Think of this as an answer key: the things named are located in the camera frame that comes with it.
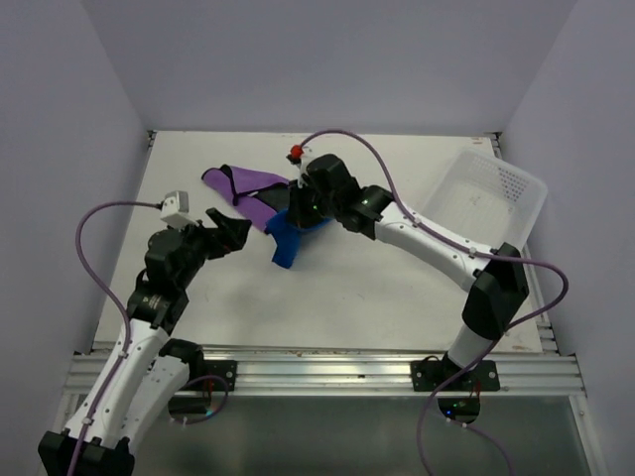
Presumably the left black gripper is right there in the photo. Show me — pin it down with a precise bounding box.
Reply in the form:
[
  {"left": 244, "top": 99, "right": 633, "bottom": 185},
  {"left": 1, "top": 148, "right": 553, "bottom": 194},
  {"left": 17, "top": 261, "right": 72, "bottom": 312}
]
[{"left": 170, "top": 207, "right": 250, "bottom": 289}]

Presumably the purple towel black trim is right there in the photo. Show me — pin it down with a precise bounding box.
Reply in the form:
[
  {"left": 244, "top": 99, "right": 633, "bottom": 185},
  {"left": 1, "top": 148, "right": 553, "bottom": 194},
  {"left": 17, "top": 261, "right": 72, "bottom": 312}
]
[{"left": 201, "top": 165, "right": 290, "bottom": 232}]

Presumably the blue towel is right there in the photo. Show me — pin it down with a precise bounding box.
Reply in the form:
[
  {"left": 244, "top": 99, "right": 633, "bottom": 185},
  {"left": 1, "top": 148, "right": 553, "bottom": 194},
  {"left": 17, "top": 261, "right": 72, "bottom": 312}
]
[{"left": 265, "top": 209, "right": 329, "bottom": 269}]

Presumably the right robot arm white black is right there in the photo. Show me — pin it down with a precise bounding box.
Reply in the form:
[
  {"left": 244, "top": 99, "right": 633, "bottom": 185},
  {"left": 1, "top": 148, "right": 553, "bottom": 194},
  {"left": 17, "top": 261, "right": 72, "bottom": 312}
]
[{"left": 287, "top": 147, "right": 529, "bottom": 390}]

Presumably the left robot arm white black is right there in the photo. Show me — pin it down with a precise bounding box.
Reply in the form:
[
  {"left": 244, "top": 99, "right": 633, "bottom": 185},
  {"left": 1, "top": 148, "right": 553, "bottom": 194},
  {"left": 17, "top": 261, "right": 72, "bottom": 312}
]
[{"left": 38, "top": 204, "right": 251, "bottom": 475}]

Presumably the white plastic basket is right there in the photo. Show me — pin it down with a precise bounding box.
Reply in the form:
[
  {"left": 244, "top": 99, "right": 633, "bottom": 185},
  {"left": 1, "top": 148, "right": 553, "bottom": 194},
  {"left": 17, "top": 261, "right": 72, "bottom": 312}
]
[{"left": 418, "top": 149, "right": 548, "bottom": 250}]

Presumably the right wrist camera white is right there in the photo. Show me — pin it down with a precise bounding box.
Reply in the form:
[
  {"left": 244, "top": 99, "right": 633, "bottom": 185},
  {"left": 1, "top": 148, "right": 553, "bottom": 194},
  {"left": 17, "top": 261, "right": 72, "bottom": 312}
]
[{"left": 286, "top": 145, "right": 317, "bottom": 176}]

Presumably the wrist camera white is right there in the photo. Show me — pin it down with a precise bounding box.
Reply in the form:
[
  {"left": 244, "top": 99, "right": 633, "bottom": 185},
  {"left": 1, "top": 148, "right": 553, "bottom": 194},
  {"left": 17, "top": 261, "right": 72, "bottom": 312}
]
[
  {"left": 286, "top": 145, "right": 317, "bottom": 176},
  {"left": 160, "top": 190, "right": 193, "bottom": 229}
]

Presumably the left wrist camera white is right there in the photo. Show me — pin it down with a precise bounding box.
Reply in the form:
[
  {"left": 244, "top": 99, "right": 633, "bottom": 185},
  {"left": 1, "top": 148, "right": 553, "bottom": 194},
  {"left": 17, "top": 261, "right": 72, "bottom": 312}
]
[{"left": 160, "top": 190, "right": 193, "bottom": 229}]

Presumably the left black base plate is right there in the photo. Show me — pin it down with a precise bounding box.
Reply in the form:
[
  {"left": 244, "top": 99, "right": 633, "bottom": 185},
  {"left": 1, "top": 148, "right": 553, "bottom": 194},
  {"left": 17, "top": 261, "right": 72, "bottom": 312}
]
[{"left": 198, "top": 360, "right": 238, "bottom": 392}]

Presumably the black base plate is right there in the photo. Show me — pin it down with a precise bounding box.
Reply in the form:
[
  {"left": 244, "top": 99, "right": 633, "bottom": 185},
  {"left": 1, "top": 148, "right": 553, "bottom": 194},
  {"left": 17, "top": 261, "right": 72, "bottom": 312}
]
[
  {"left": 410, "top": 358, "right": 501, "bottom": 392},
  {"left": 198, "top": 360, "right": 238, "bottom": 392}
]

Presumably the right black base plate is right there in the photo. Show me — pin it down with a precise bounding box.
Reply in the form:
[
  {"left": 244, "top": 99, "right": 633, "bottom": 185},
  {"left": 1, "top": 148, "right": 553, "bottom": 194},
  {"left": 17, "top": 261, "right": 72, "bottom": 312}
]
[{"left": 410, "top": 358, "right": 501, "bottom": 392}]

